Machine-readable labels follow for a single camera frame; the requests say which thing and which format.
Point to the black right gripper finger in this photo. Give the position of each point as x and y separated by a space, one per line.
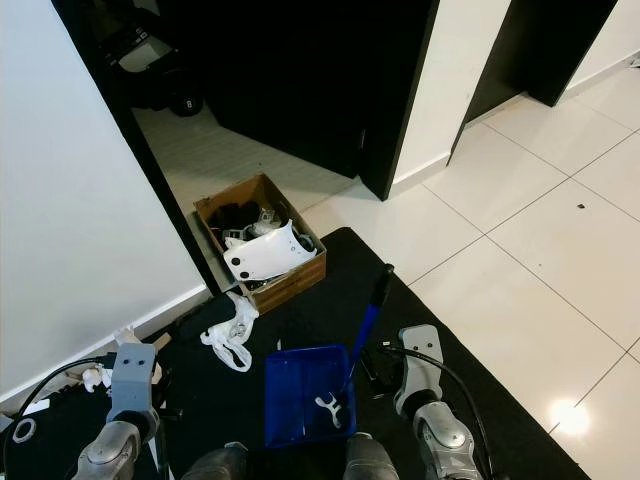
367 363

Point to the small white forked plastic piece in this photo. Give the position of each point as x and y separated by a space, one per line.
332 412

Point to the blue plastic dustpan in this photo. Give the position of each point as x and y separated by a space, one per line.
295 395

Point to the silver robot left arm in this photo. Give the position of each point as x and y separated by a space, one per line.
115 450

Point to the black floor mat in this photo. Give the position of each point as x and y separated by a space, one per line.
360 300

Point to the grey robot right leg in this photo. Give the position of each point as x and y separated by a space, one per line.
375 460

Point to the grey robot leg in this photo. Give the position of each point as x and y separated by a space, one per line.
375 460
212 465

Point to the brown cardboard box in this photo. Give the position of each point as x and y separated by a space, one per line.
305 280

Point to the white crumpled plastic scrap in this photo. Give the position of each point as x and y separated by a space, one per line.
230 335

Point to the white plastic shell cover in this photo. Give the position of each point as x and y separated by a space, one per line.
272 253

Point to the grey robot left leg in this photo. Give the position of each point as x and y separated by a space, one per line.
212 465

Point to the black parts heap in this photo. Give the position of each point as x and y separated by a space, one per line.
235 217

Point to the white tape roll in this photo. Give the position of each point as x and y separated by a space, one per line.
18 430

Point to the small white paper scrap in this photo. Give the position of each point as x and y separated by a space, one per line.
36 406

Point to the white crumpled paper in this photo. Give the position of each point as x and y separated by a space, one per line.
95 375

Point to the black door panel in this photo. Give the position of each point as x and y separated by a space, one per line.
540 50
290 80

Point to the black wheeled machine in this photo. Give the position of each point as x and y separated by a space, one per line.
150 70

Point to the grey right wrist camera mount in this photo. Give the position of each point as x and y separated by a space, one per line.
418 365

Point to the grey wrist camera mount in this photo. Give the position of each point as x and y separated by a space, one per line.
418 365
135 380

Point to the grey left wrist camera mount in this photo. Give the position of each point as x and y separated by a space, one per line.
135 380

